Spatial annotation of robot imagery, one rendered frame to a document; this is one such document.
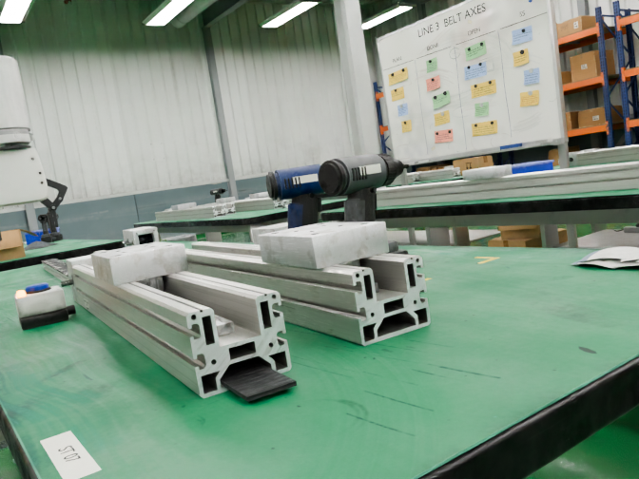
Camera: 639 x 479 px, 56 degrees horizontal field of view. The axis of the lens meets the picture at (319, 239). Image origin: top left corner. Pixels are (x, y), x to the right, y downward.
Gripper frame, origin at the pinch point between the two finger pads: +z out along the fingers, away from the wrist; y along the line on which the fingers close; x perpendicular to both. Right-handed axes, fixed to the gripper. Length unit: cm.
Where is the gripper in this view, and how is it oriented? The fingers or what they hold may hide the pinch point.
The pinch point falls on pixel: (26, 231)
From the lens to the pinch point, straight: 123.7
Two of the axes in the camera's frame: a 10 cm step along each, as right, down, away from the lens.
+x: 5.0, 0.2, -8.7
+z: 1.5, 9.8, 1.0
